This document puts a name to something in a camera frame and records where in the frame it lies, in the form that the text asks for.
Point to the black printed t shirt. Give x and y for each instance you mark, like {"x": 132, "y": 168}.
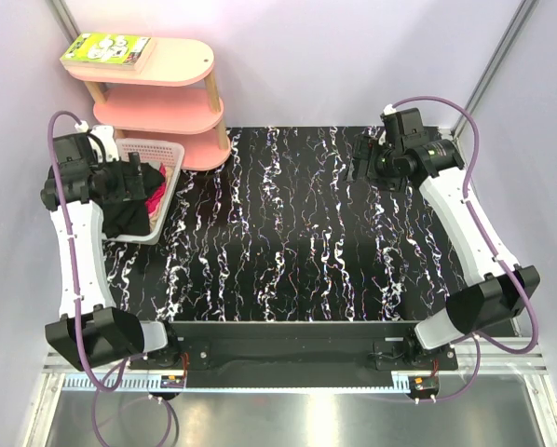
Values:
{"x": 131, "y": 217}

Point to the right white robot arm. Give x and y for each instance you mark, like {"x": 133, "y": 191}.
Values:
{"x": 497, "y": 287}

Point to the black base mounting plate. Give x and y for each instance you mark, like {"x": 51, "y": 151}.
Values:
{"x": 297, "y": 355}

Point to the wrist white camera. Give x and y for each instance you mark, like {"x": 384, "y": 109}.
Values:
{"x": 106, "y": 135}
{"x": 389, "y": 110}

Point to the black marbled table mat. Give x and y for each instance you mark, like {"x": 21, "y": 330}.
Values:
{"x": 277, "y": 234}

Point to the white plastic laundry basket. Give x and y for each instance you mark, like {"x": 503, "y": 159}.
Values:
{"x": 151, "y": 151}

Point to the pink three tier shelf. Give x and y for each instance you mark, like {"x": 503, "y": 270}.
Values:
{"x": 174, "y": 98}

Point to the beige t shirt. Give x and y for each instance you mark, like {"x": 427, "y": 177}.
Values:
{"x": 156, "y": 222}

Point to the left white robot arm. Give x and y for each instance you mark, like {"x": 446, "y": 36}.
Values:
{"x": 91, "y": 193}

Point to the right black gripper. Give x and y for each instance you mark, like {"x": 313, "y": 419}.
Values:
{"x": 366, "y": 148}

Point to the green cover book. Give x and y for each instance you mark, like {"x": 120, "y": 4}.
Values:
{"x": 109, "y": 51}

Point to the magenta t shirt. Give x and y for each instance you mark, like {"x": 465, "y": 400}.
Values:
{"x": 153, "y": 202}

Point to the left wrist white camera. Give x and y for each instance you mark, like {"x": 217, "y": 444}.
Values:
{"x": 106, "y": 135}

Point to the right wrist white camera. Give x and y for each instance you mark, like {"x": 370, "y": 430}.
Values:
{"x": 389, "y": 110}

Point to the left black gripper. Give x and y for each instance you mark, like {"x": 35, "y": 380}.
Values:
{"x": 129, "y": 187}

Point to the white slotted cable duct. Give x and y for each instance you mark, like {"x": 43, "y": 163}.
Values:
{"x": 142, "y": 382}

